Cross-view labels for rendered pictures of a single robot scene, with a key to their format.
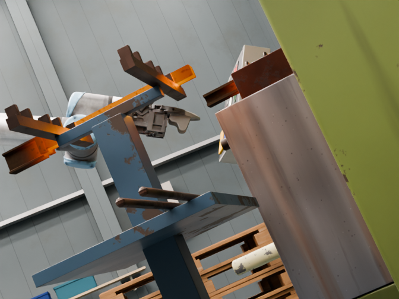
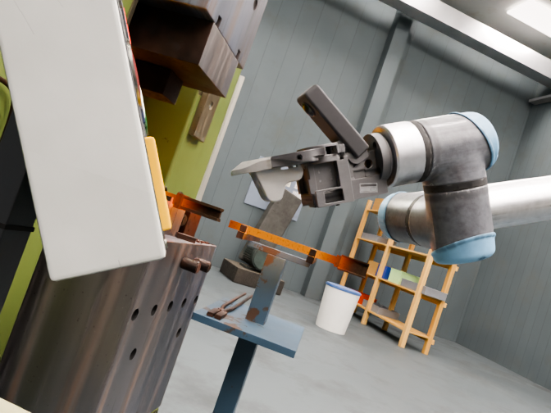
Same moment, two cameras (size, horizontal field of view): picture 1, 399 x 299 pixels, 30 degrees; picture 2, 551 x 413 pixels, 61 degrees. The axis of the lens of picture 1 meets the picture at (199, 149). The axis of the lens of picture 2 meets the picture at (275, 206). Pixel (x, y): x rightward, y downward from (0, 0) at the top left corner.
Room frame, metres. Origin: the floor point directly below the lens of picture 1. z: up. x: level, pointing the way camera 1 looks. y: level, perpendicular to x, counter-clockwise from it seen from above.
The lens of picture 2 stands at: (2.75, 0.01, 1.00)
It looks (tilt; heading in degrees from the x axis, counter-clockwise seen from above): 3 degrees up; 178
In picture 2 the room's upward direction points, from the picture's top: 19 degrees clockwise
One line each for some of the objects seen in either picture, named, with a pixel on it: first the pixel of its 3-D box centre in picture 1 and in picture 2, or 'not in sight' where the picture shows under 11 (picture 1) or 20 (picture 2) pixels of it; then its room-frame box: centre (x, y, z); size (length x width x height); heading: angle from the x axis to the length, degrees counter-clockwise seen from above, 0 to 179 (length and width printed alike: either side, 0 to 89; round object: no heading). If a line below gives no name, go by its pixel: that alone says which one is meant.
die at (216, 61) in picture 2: not in sight; (138, 40); (1.66, -0.38, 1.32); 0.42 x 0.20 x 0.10; 76
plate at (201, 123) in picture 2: not in sight; (206, 111); (1.37, -0.23, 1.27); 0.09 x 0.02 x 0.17; 166
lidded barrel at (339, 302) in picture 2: not in sight; (336, 308); (-3.61, 1.49, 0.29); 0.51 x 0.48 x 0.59; 102
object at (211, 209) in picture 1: (160, 236); (254, 323); (1.27, 0.12, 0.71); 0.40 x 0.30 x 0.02; 170
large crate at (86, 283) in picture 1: (76, 288); not in sight; (10.70, 2.43, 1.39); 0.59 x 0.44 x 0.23; 102
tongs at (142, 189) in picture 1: (190, 202); (234, 303); (1.14, 0.05, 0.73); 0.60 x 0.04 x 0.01; 171
